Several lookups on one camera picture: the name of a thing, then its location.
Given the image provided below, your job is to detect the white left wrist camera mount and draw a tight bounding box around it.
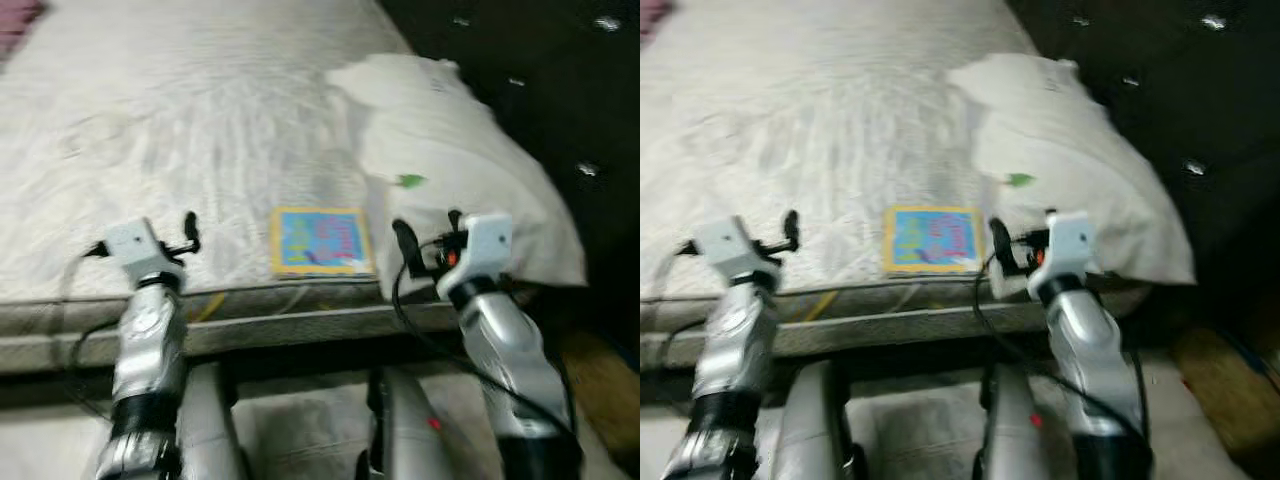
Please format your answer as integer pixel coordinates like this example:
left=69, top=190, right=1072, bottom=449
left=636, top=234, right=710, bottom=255
left=103, top=218, right=186, bottom=286
left=693, top=215, right=781, bottom=291

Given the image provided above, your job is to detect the white pillow with green print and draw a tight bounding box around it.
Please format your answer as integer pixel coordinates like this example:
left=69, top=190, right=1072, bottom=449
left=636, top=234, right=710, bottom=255
left=945, top=52, right=1198, bottom=296
left=325, top=52, right=589, bottom=301

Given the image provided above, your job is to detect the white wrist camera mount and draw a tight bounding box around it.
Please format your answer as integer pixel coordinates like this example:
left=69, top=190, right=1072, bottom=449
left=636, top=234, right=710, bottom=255
left=103, top=218, right=186, bottom=286
left=435, top=212, right=514, bottom=301
left=1028, top=210, right=1093, bottom=296
left=693, top=215, right=781, bottom=291

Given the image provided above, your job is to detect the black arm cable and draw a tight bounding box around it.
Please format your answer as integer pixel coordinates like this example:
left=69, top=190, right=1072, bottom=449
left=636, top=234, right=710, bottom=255
left=60, top=238, right=131, bottom=411
left=972, top=240, right=1151, bottom=441
left=655, top=238, right=706, bottom=301
left=388, top=240, right=581, bottom=441

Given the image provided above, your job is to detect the dark bed frame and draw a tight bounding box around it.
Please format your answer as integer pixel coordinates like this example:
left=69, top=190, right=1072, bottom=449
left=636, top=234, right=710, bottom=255
left=0, top=335, right=561, bottom=401
left=640, top=330, right=1171, bottom=396

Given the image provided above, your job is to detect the dark tufted headboard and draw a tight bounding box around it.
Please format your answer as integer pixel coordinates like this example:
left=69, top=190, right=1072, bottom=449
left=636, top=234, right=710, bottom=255
left=375, top=0, right=641, bottom=341
left=1005, top=0, right=1280, bottom=331

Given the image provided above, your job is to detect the silver robot leg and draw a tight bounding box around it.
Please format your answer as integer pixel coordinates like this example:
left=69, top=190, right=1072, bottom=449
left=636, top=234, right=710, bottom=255
left=975, top=362, right=1051, bottom=480
left=355, top=365, right=461, bottom=480
left=775, top=360, right=861, bottom=480
left=180, top=360, right=251, bottom=480

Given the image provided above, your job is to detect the purple printed bedsheet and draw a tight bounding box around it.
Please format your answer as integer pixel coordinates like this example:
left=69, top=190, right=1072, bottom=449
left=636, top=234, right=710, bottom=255
left=640, top=0, right=673, bottom=41
left=0, top=0, right=46, bottom=61

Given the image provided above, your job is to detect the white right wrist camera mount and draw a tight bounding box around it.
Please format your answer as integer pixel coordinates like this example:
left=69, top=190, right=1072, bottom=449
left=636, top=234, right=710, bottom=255
left=1028, top=210, right=1093, bottom=296
left=435, top=212, right=514, bottom=301

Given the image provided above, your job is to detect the silver left robot leg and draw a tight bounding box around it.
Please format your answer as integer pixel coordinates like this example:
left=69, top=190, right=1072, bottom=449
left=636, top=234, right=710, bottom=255
left=775, top=360, right=861, bottom=480
left=180, top=360, right=251, bottom=480

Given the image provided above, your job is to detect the brown woven mat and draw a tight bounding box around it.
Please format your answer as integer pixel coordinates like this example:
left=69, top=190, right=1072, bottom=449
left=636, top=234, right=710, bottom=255
left=560, top=325, right=641, bottom=451
left=1170, top=325, right=1280, bottom=451

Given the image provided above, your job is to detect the white quilted mattress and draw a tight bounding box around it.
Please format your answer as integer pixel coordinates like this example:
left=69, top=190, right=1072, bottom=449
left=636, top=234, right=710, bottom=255
left=640, top=0, right=1151, bottom=371
left=0, top=0, right=591, bottom=376

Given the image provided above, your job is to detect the silver right robot leg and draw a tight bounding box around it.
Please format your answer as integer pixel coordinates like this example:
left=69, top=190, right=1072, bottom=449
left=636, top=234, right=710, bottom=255
left=975, top=362, right=1051, bottom=480
left=355, top=365, right=461, bottom=480

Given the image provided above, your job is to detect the colourful children's book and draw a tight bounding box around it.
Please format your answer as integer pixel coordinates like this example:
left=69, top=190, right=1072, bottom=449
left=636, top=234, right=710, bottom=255
left=270, top=205, right=376, bottom=279
left=882, top=205, right=986, bottom=275

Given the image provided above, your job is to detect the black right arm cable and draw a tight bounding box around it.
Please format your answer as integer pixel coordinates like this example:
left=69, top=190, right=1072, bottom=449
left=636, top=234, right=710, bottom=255
left=972, top=240, right=1151, bottom=441
left=388, top=240, right=581, bottom=441

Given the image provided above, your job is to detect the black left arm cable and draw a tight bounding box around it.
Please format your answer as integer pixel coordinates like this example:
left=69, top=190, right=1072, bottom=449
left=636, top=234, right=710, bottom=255
left=60, top=238, right=131, bottom=411
left=655, top=238, right=706, bottom=301

